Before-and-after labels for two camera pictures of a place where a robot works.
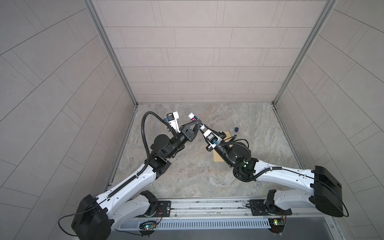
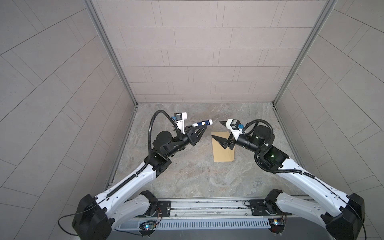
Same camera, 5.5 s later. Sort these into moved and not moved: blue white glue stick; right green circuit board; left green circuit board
Moved: blue white glue stick
Not moved: left green circuit board; right green circuit board
